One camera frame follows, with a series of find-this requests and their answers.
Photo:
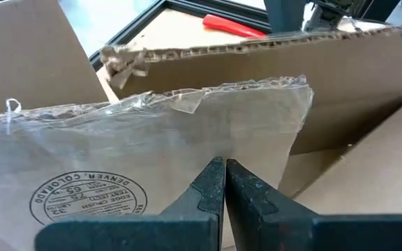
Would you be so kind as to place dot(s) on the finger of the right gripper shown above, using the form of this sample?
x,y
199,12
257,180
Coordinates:
x,y
284,14

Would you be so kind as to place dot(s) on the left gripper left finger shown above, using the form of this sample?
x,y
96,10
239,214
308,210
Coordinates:
x,y
134,233

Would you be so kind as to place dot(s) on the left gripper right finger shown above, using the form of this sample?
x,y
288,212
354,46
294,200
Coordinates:
x,y
309,233

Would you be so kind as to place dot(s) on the red utility knife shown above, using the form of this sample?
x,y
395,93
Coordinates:
x,y
229,25

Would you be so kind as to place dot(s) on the taped brown cardboard box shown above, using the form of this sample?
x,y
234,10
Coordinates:
x,y
326,69

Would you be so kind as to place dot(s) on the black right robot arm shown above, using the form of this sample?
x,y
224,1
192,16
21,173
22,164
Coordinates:
x,y
340,4

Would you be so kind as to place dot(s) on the grey metal bracket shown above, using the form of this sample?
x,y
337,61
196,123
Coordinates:
x,y
314,19

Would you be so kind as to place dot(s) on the black aluminium rig frame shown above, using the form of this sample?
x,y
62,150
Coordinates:
x,y
204,8

